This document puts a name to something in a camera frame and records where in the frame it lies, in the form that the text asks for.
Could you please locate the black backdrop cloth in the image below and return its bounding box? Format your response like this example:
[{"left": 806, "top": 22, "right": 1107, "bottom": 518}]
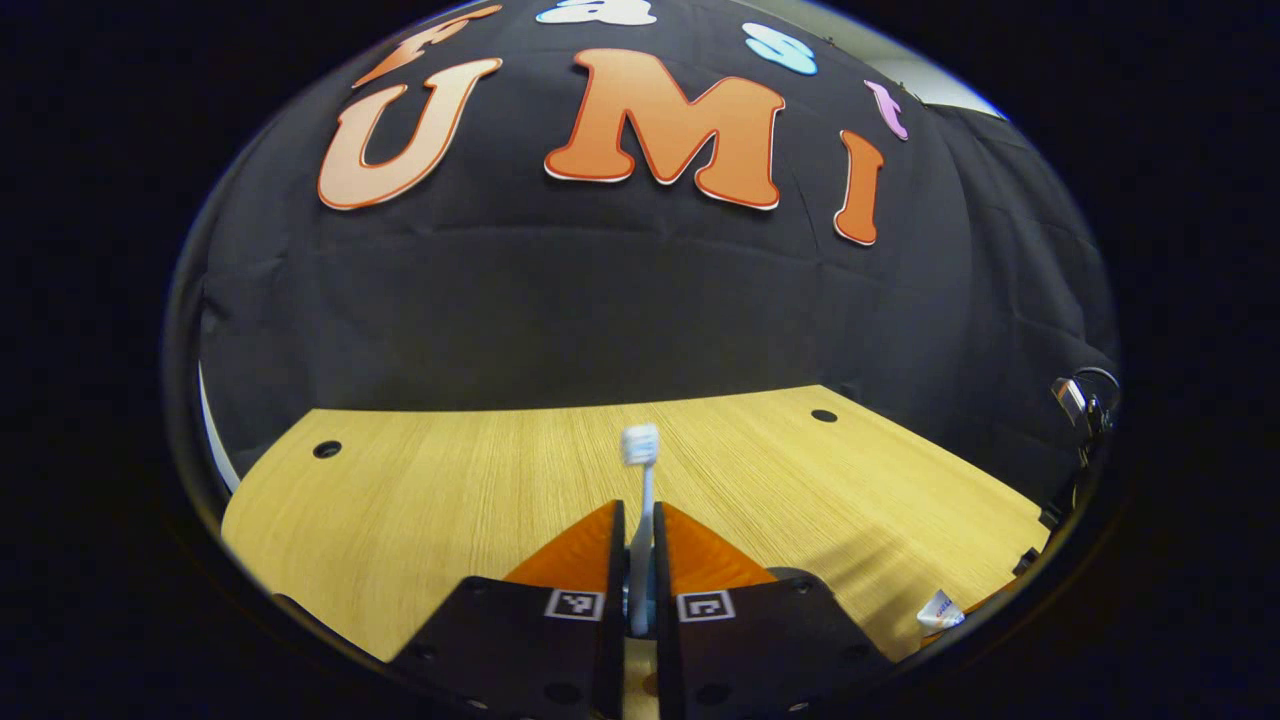
[{"left": 165, "top": 0, "right": 1121, "bottom": 501}]

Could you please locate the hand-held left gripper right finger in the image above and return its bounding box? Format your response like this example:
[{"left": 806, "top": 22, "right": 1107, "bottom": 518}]
[{"left": 653, "top": 502, "right": 896, "bottom": 720}]

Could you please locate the white toothpaste tube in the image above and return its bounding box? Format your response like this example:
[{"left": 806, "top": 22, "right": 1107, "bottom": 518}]
[{"left": 916, "top": 589, "right": 967, "bottom": 631}]

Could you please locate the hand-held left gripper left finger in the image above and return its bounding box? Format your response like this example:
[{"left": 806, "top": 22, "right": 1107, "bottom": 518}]
[{"left": 390, "top": 500, "right": 627, "bottom": 720}]

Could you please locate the white toothbrush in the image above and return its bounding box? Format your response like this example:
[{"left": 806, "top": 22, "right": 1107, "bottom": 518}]
[{"left": 620, "top": 424, "right": 661, "bottom": 637}]

